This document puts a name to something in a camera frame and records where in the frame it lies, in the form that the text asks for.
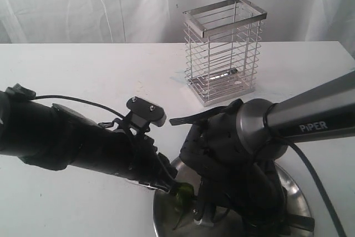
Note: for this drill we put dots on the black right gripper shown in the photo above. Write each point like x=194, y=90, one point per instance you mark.
x=256, y=194

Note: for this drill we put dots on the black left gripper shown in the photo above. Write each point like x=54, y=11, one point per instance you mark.
x=143, y=164

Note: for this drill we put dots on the green vegetable piece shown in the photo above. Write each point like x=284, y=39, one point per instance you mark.
x=183, y=201

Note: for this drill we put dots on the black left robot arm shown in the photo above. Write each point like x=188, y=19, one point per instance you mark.
x=56, y=137

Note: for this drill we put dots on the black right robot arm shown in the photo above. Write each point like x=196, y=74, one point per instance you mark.
x=233, y=149

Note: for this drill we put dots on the round steel plate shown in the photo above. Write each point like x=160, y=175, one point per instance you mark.
x=191, y=171

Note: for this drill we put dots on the white backdrop curtain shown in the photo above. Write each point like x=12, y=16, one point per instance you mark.
x=161, y=21

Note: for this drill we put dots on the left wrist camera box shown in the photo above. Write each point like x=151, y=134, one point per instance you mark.
x=142, y=111

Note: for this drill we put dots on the wire metal utensil rack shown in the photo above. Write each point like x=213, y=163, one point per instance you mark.
x=222, y=47

